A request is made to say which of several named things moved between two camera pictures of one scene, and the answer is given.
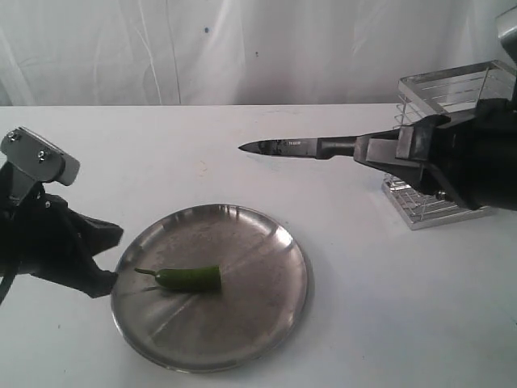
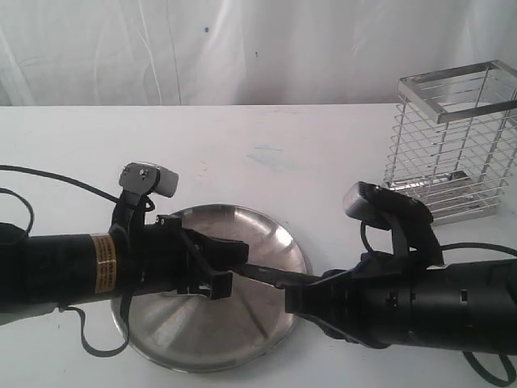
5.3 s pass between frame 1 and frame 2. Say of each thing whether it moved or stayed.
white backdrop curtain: stayed
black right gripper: moved
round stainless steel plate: stayed
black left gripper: moved
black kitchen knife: moved
